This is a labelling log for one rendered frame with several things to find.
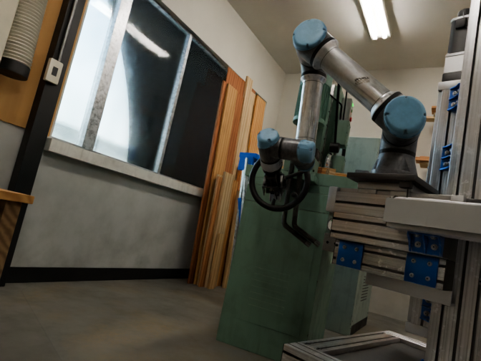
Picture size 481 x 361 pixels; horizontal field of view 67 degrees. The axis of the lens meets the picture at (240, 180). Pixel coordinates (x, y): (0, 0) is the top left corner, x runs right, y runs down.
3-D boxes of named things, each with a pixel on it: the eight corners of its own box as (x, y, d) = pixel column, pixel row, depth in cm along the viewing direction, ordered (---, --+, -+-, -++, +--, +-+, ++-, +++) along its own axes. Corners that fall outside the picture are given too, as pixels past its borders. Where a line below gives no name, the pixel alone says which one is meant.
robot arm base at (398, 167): (424, 187, 122) (427, 159, 123) (407, 176, 111) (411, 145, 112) (380, 185, 132) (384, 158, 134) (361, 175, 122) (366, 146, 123)
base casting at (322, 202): (243, 199, 188) (247, 182, 189) (274, 212, 240) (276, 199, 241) (329, 214, 170) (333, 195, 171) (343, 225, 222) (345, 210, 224)
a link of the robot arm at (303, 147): (318, 147, 126) (288, 143, 130) (314, 137, 116) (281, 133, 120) (313, 169, 125) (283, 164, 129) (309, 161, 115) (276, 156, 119)
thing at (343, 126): (331, 143, 211) (335, 119, 213) (333, 147, 219) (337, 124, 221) (346, 145, 207) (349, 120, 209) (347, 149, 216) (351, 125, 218)
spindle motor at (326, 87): (289, 118, 196) (299, 65, 200) (296, 129, 212) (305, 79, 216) (321, 120, 189) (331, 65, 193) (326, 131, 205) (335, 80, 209)
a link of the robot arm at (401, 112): (430, 129, 115) (315, 32, 135) (439, 112, 102) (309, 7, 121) (401, 155, 117) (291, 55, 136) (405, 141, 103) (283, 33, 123)
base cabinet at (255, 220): (213, 339, 178) (243, 199, 187) (253, 321, 231) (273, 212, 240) (302, 371, 160) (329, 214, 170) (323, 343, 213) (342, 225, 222)
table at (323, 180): (237, 170, 182) (239, 159, 183) (256, 182, 210) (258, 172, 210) (362, 188, 158) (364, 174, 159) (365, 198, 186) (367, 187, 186)
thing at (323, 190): (250, 183, 188) (252, 175, 189) (263, 190, 207) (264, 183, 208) (328, 195, 172) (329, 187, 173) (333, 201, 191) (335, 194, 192)
